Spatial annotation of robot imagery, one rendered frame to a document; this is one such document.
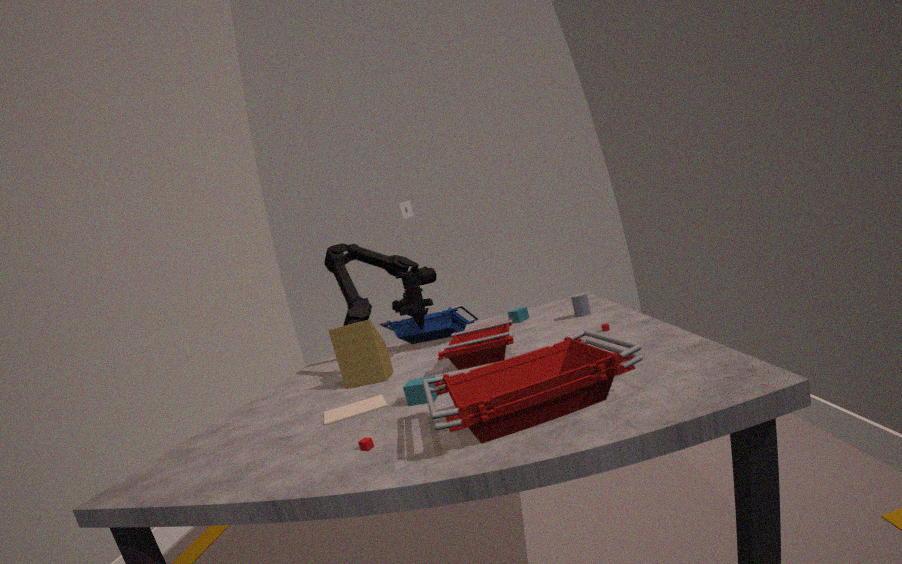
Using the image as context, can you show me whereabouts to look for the red plastic tray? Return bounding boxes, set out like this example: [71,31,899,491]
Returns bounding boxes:
[438,321,513,370]

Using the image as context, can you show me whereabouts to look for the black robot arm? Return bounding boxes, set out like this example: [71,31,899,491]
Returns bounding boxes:
[324,243,437,326]

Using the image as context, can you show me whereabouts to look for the grey cylinder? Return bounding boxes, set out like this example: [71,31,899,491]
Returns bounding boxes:
[571,293,591,317]

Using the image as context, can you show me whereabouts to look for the teal block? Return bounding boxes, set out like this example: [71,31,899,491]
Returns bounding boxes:
[403,375,438,406]
[508,307,530,324]

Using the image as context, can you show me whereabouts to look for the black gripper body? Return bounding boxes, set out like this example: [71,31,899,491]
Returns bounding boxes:
[399,286,433,316]

